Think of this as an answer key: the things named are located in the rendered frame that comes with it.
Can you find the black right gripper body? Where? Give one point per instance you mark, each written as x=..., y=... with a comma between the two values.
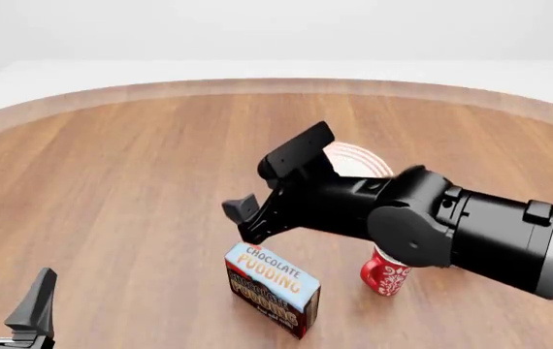
x=276, y=214

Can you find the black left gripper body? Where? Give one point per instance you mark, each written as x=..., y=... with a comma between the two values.
x=9, y=343

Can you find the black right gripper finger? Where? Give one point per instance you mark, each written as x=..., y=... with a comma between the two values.
x=241, y=209

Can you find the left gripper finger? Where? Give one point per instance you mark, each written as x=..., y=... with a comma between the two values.
x=34, y=305

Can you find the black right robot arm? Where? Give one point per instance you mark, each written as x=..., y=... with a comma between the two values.
x=490, y=232

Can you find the chocolate pudding box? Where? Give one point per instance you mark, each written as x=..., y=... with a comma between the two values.
x=269, y=287

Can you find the white plate with red rings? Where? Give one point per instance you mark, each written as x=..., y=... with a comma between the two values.
x=359, y=163

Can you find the red patterned mug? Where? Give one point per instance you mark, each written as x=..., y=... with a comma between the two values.
x=385, y=278

